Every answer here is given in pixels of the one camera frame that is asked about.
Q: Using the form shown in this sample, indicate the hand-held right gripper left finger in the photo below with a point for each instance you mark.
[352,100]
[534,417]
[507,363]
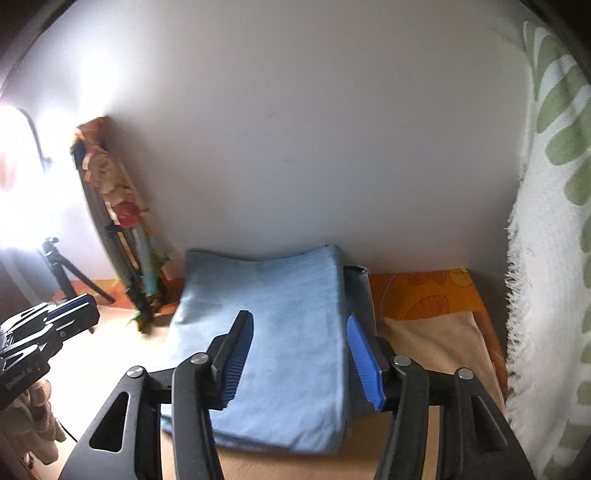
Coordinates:
[238,364]

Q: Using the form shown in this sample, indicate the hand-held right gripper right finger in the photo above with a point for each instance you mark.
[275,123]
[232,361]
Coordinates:
[364,364]

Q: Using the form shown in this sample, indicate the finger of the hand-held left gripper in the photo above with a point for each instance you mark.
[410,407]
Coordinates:
[27,318]
[81,323]

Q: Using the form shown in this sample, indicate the blue denim pants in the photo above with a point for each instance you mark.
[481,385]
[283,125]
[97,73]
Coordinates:
[277,300]

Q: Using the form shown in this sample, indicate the person's left hand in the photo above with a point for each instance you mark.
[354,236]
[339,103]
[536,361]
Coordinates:
[39,415]

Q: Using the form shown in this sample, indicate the beige blanket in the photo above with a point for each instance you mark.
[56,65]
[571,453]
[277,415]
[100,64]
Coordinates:
[429,337]

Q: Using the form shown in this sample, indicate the small black tripod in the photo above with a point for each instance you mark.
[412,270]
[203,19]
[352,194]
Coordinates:
[51,251]

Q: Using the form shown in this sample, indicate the orange patterned bedsheet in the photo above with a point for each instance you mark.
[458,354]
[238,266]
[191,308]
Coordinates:
[415,290]

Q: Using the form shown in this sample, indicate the white curtain with green leaves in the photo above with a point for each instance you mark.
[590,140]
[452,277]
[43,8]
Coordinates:
[545,277]

